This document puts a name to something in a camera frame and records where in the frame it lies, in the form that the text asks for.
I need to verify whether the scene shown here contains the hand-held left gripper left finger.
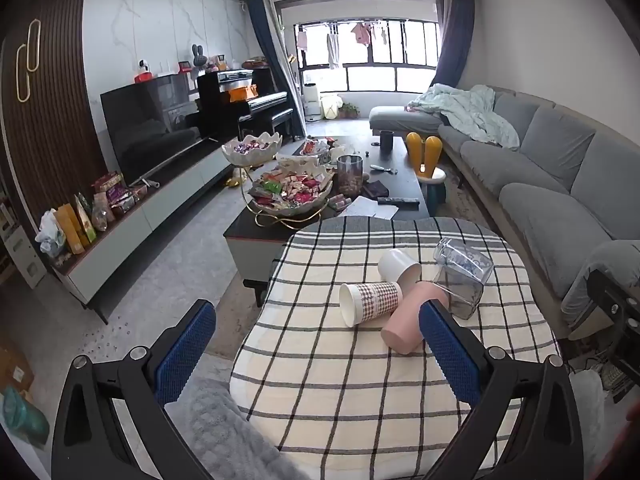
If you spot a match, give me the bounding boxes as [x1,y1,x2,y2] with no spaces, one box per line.
[51,299,218,480]

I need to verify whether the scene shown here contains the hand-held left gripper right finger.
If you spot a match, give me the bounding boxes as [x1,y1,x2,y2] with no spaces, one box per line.
[418,300,601,480]

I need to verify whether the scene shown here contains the pink cup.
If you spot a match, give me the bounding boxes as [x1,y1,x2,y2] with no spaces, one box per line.
[381,281,450,356]

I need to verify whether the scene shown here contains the clear plastic cup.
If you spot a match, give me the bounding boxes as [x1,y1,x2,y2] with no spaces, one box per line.
[431,238,495,321]

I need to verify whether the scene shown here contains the houndstooth paper cup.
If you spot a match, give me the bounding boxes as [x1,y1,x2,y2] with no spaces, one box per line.
[339,281,404,330]

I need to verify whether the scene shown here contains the white cup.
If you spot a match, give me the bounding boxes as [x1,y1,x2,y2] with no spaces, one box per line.
[377,248,423,286]

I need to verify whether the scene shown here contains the grey fluffy rug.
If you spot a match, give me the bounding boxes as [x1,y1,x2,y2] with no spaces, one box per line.
[165,375,311,480]

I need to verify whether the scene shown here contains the plaid table cloth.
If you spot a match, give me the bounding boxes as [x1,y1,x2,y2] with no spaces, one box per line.
[229,216,563,480]

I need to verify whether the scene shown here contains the white television cabinet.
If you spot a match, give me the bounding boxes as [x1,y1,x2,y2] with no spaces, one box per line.
[50,135,241,323]

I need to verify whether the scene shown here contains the green snack bag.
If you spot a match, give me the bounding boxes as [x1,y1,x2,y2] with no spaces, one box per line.
[75,192,97,245]

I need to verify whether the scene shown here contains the white papers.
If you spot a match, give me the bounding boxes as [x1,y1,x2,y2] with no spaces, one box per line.
[342,196,396,220]

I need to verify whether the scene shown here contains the orange snack bag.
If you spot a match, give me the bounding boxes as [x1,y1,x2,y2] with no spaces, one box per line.
[54,204,86,255]

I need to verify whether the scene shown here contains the teal plastic bag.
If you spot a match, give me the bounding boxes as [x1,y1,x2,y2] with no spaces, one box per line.
[2,385,51,443]

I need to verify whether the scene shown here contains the cardboard box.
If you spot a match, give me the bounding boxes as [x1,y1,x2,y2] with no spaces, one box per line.
[0,340,36,396]

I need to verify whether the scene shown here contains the red snack bags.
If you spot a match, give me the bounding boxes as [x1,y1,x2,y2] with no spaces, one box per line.
[92,172,148,216]

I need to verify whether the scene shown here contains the black equipment stand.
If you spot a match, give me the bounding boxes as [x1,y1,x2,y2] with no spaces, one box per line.
[587,270,640,403]

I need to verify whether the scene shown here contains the white plastic bag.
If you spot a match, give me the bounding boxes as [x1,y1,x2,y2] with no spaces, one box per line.
[35,209,68,256]

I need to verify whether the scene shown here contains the tiered snack tray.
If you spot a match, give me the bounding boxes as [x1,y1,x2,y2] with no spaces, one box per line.
[221,131,335,228]

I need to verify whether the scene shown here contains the dark coffee table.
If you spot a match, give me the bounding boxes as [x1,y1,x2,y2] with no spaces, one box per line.
[223,135,431,306]

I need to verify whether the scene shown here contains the glass jar of nuts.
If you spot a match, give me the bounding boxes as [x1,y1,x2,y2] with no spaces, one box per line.
[336,155,364,196]

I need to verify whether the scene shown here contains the yellow bunny stool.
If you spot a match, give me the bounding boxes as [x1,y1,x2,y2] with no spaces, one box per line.
[405,131,447,205]

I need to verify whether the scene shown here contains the grey sofa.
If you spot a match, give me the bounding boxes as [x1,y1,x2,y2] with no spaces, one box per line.
[369,85,640,331]

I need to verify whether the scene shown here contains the flat screen television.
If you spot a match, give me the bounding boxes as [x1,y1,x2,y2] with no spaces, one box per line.
[100,72,203,187]

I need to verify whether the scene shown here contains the light green blanket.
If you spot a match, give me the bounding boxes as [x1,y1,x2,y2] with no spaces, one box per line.
[406,83,521,150]

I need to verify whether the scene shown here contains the black piano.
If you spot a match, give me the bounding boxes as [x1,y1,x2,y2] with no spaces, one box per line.
[196,67,295,141]

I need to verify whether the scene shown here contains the white air purifier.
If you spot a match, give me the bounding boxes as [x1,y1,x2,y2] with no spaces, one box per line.
[303,83,321,121]

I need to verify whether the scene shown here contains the blue curtain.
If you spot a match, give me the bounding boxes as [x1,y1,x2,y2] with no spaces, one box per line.
[245,0,306,138]
[437,0,475,88]

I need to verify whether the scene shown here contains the hanging laundry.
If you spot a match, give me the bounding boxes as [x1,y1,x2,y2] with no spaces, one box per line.
[296,21,388,70]

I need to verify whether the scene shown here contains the gold clip wall decor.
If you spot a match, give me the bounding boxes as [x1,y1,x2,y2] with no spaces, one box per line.
[16,45,31,103]
[26,19,42,72]

